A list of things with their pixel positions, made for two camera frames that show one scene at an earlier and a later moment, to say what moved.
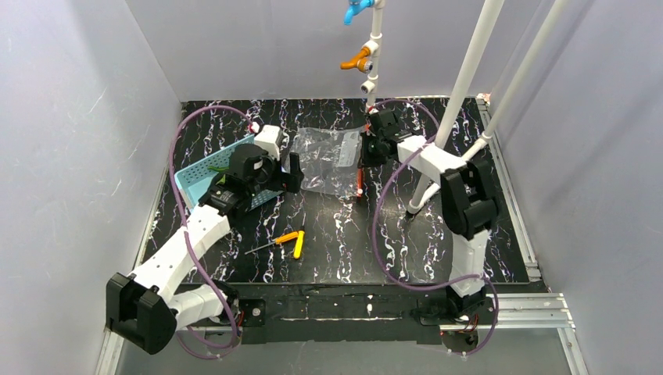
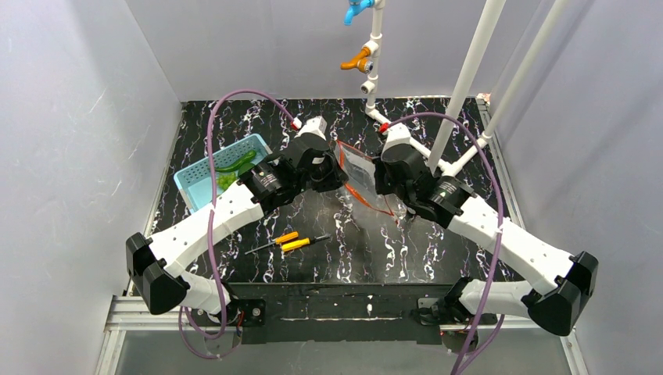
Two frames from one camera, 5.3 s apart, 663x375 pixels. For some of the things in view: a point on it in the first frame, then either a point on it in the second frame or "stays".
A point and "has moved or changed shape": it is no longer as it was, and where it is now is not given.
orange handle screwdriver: [277, 241] stays
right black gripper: [373, 143] to [383, 176]
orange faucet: [360, 62] stays
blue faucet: [356, 6] stays
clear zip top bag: [327, 158] has moved or changed shape
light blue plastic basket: [192, 179] stays
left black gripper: [285, 177] to [327, 173]
